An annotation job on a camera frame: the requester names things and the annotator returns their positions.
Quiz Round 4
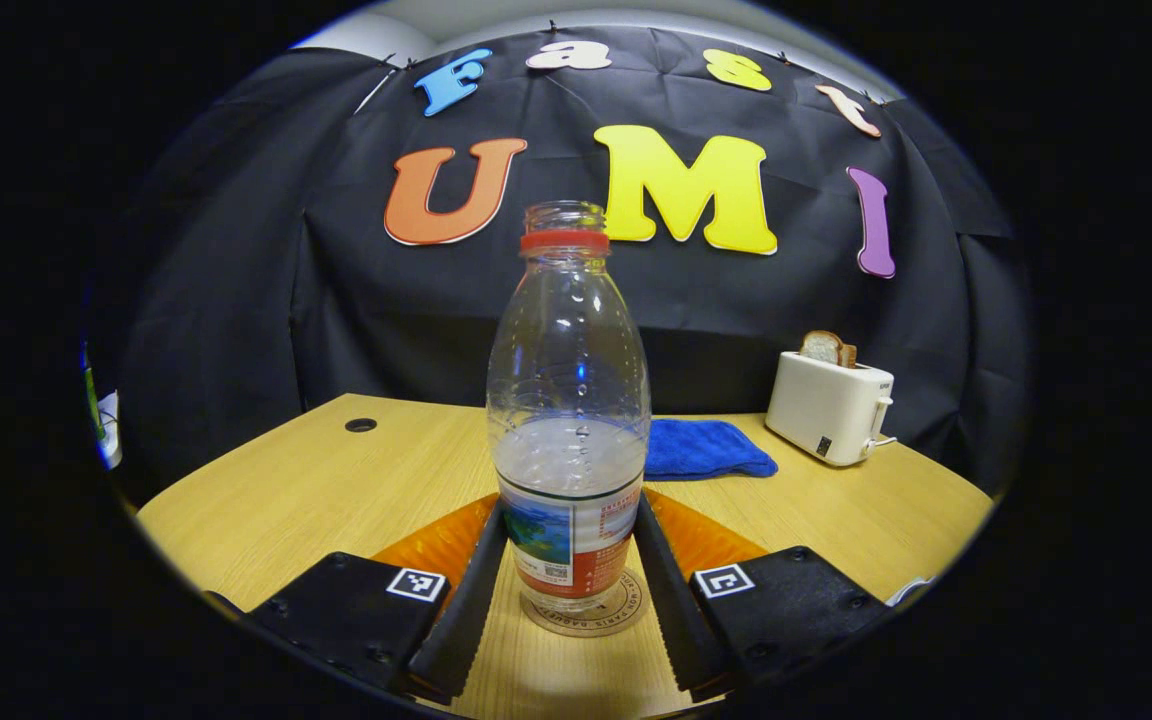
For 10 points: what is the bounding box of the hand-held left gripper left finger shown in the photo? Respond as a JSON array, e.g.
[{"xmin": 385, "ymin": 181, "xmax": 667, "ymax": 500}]
[{"xmin": 248, "ymin": 495, "xmax": 512, "ymax": 701}]

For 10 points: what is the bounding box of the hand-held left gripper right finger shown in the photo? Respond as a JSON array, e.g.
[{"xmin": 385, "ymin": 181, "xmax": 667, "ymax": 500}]
[{"xmin": 633, "ymin": 488, "xmax": 897, "ymax": 696}]

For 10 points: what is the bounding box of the round brown coaster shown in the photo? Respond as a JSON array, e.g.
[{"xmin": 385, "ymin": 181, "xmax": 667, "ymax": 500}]
[{"xmin": 520, "ymin": 566, "xmax": 649, "ymax": 638}]

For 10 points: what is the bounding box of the clear plastic water bottle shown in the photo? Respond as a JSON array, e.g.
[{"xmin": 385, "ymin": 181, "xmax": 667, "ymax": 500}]
[{"xmin": 486, "ymin": 200, "xmax": 653, "ymax": 613}]

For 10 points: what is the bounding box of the blue folded towel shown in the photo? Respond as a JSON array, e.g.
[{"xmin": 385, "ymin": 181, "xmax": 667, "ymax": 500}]
[{"xmin": 644, "ymin": 419, "xmax": 779, "ymax": 482}]

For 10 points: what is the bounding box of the white toaster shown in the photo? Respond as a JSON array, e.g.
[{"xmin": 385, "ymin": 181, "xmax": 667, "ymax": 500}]
[{"xmin": 765, "ymin": 350, "xmax": 897, "ymax": 468}]

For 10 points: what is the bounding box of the black backdrop cloth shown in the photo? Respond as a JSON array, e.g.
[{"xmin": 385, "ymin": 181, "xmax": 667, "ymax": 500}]
[{"xmin": 111, "ymin": 25, "xmax": 1032, "ymax": 501}]

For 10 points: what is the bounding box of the toast bread slice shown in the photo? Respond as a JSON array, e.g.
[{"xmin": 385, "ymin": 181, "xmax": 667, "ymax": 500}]
[{"xmin": 800, "ymin": 330, "xmax": 858, "ymax": 369}]

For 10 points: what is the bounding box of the white side table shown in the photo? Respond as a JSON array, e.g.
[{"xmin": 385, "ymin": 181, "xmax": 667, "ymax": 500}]
[{"xmin": 96, "ymin": 390, "xmax": 124, "ymax": 469}]

